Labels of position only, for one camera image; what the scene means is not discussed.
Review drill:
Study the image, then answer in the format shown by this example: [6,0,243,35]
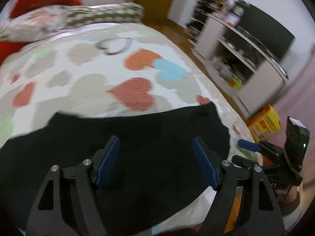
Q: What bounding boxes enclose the black pants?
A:
[1,103,230,235]

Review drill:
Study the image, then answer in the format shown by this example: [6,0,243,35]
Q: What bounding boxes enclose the right hand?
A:
[275,185,300,207]

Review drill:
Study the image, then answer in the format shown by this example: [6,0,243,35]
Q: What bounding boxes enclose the yellow cardboard box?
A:
[247,104,281,142]

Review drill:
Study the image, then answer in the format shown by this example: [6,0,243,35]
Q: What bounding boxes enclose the white shelf unit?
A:
[186,0,288,118]

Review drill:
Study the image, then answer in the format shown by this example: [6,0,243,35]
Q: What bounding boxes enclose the black television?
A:
[237,3,296,64]

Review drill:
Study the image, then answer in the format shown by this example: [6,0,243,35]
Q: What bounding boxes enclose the heart patterned quilt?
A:
[0,22,264,236]

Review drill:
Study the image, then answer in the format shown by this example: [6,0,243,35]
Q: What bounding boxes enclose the large red pillow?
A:
[0,41,27,65]

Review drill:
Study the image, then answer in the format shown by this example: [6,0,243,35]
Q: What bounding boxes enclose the floral grey pillow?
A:
[1,5,70,43]

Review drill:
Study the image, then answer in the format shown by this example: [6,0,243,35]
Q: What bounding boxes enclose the green spotted pillow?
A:
[66,3,145,29]

